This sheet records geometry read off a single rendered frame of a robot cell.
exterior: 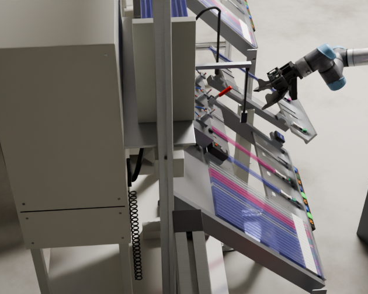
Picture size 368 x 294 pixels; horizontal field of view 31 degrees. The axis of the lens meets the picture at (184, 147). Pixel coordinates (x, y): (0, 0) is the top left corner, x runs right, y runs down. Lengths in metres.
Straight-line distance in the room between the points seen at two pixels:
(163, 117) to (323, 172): 2.22
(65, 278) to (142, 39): 1.09
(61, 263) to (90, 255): 0.11
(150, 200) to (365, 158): 1.63
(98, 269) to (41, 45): 1.12
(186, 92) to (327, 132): 2.35
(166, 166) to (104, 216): 0.29
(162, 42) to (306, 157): 2.43
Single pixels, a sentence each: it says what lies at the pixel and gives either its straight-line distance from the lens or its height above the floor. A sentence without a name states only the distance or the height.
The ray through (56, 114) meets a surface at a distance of 1.70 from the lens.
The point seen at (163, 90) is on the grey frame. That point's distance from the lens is 1.62.
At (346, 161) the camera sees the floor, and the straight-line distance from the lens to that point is 3.89.
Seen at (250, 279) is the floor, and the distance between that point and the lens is 3.23.
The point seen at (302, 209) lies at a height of 0.73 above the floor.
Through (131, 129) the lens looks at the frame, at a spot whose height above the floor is 1.39.
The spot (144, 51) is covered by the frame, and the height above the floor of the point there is 1.63.
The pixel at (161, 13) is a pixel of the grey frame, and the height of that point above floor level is 1.81.
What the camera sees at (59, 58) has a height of 1.69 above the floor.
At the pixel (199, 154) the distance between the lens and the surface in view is 2.20.
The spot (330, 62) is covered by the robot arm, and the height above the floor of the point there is 1.10.
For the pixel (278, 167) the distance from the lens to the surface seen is 2.65.
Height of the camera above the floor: 2.56
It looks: 41 degrees down
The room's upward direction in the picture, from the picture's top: straight up
